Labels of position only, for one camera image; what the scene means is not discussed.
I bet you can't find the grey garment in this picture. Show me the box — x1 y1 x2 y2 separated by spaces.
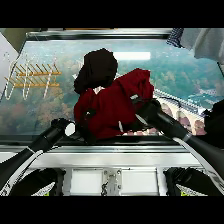
179 27 224 65

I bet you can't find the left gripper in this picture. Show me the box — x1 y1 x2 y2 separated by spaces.
77 109 98 145

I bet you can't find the dark checked garment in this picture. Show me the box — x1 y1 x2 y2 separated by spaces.
165 27 185 48

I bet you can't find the silver frame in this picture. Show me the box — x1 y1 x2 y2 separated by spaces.
0 28 224 197

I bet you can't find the red garment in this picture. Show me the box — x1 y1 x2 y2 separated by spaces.
73 68 156 141

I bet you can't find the yellow clothes hanger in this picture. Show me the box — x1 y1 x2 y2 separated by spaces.
3 75 62 101
14 53 63 78

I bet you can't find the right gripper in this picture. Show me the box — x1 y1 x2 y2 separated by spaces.
124 97 158 132

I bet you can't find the dark brown garment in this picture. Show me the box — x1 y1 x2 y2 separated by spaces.
73 48 119 95

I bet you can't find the black garment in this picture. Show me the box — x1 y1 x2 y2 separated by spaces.
202 99 224 150

